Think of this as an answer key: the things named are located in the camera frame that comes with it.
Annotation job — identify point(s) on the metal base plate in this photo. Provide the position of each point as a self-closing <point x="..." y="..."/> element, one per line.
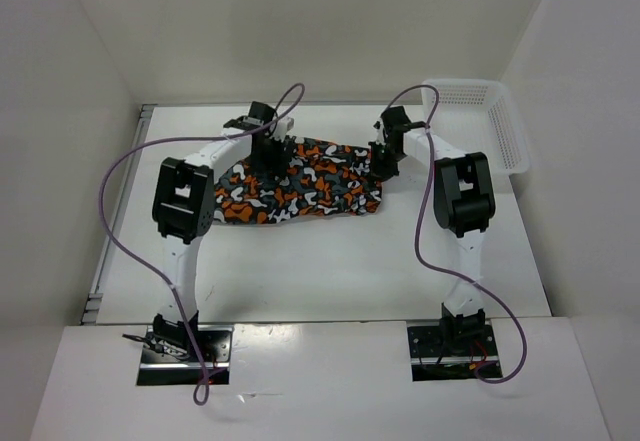
<point x="162" y="364"/>
<point x="433" y="360"/>

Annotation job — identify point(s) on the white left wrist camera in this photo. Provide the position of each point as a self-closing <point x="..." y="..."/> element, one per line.
<point x="282" y="127"/>

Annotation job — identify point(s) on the white perforated plastic basket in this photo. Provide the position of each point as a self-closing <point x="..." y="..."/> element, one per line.
<point x="478" y="115"/>

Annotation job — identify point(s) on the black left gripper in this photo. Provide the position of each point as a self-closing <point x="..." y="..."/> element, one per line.
<point x="275" y="165"/>

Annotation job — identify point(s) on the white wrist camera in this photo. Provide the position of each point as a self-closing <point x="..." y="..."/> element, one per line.
<point x="282" y="127"/>
<point x="380" y="132"/>

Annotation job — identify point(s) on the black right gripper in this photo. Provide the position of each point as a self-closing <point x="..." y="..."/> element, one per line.
<point x="379" y="172"/>

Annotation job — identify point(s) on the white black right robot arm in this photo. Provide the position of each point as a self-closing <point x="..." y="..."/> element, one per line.
<point x="462" y="198"/>

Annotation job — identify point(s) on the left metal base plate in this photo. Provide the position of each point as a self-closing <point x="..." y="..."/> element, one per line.
<point x="162" y="364"/>

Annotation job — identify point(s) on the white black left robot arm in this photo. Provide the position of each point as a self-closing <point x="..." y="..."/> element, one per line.
<point x="185" y="203"/>

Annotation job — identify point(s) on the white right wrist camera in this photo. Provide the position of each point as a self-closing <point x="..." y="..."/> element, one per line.
<point x="380" y="132"/>

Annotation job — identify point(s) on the orange camouflage shorts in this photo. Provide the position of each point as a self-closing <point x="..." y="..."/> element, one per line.
<point x="322" y="178"/>

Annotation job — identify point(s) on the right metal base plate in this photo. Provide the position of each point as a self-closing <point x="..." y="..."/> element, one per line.
<point x="433" y="360"/>

